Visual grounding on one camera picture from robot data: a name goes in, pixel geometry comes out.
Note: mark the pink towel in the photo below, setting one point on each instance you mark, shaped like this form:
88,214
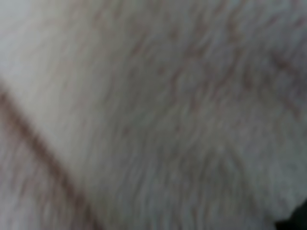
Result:
165,114

